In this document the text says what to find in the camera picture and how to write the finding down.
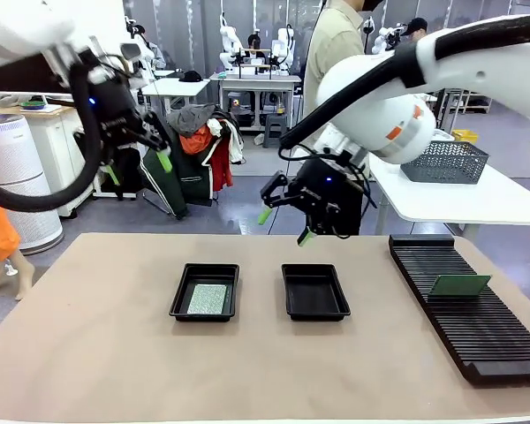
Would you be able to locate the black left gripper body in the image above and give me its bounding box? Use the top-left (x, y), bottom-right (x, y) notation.
top-left (79, 64), bottom-right (146, 150)

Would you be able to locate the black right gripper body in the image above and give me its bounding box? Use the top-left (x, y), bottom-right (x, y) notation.
top-left (290, 157), bottom-right (367, 236)

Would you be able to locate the black ESD tray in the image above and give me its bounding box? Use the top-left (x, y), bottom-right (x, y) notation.
top-left (168, 262), bottom-right (240, 322)
top-left (281, 263), bottom-right (352, 322)

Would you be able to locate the green circuit board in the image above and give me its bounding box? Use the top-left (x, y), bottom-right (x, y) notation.
top-left (427, 274), bottom-right (492, 298)
top-left (185, 284), bottom-right (228, 315)

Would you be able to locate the black backpack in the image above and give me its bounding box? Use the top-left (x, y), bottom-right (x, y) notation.
top-left (114, 148), bottom-right (143, 201)

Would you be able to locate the dark green jacket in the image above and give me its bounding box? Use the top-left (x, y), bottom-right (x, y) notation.
top-left (139, 125), bottom-right (217, 221)

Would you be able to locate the orange garment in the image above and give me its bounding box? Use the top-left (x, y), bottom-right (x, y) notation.
top-left (178, 127), bottom-right (214, 155)

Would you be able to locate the grey hoodie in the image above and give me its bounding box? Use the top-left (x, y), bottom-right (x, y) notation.
top-left (166, 103), bottom-right (217, 138)

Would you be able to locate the red garment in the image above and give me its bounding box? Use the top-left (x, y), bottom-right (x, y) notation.
top-left (209, 136), bottom-right (234, 193)

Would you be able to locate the white cabinet with wood top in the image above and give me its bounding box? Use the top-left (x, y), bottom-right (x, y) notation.
top-left (2, 99), bottom-right (96, 217)

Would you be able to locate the white office table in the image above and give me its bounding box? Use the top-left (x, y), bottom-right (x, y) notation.
top-left (140, 78), bottom-right (211, 129)

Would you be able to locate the person wearing headset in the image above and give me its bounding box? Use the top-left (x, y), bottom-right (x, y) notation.
top-left (125, 17), bottom-right (165, 72)

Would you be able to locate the white garment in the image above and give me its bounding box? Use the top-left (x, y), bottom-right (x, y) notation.
top-left (206, 117), bottom-right (245, 164)

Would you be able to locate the grey stool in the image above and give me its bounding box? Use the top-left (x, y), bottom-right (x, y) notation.
top-left (262, 113), bottom-right (291, 150)

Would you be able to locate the black computer monitor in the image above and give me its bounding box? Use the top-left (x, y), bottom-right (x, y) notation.
top-left (0, 57), bottom-right (79, 96)

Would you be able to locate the white workbench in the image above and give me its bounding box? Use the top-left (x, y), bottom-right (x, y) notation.
top-left (209, 72), bottom-right (302, 132)

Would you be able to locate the grey plastic basket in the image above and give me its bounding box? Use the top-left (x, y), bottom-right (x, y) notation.
top-left (399, 140), bottom-right (490, 185)

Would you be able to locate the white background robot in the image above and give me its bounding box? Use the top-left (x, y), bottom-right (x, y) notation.
top-left (271, 24), bottom-right (297, 72)
top-left (219, 12), bottom-right (246, 72)
top-left (373, 26), bottom-right (401, 54)

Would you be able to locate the white side table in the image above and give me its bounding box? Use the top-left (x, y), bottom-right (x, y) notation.
top-left (369, 149), bottom-right (530, 226)

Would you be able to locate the person in beige shirt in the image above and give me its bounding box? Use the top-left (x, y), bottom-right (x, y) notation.
top-left (302, 0), bottom-right (383, 147)

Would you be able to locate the yellow bin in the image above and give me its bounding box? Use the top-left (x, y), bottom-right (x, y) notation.
top-left (450, 129), bottom-right (479, 145)

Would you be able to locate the black slotted board rack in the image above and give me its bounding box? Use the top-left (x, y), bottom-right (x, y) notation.
top-left (388, 233), bottom-right (530, 386)

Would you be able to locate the person in black cap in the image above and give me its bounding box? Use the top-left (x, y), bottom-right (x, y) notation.
top-left (399, 17), bottom-right (429, 43)

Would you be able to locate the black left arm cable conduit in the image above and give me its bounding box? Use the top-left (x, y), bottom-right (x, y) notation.
top-left (0, 61), bottom-right (105, 213)

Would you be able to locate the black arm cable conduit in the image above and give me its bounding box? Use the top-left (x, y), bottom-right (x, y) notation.
top-left (0, 61), bottom-right (105, 213)
top-left (278, 15), bottom-right (530, 151)

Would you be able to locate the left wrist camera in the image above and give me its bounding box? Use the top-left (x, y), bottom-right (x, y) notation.
top-left (118, 42), bottom-right (145, 63)

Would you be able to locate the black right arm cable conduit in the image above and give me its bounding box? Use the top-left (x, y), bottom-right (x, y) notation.
top-left (278, 15), bottom-right (530, 151)

